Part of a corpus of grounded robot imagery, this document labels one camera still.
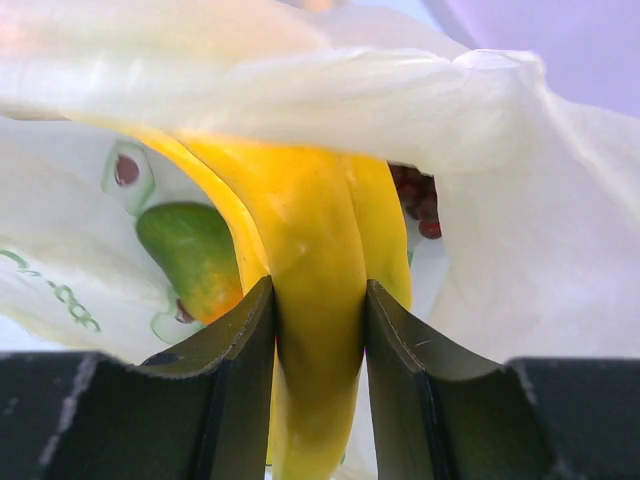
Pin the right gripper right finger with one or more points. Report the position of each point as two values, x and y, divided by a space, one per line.
440 411

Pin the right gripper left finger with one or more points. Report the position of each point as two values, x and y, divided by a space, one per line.
198 410

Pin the green orange fake mango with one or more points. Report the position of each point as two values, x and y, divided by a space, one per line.
193 246

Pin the pale yellow plastic bag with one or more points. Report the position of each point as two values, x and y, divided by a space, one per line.
538 197

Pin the yellow fake banana bunch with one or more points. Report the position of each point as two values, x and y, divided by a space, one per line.
322 224

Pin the dark red fake grapes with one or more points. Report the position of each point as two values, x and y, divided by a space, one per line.
418 196

